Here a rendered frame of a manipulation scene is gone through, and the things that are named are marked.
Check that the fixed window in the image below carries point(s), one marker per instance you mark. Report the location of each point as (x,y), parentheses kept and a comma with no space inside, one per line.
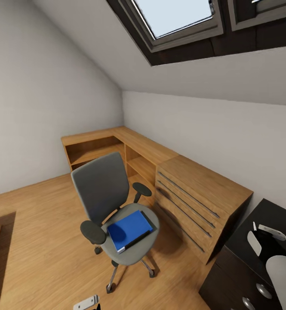
(172,31)

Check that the folder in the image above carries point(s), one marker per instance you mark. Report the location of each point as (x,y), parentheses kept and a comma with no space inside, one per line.
(129,230)

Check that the desk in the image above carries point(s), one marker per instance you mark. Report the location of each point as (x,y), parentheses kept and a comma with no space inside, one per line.
(266,214)

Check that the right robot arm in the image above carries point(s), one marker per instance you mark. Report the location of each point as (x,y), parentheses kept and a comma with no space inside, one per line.
(272,255)

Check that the swivel chair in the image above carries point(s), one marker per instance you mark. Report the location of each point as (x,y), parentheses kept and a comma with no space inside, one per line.
(102,186)

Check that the cabinet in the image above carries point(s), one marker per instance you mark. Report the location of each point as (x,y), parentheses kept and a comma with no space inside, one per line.
(231,286)
(200,205)

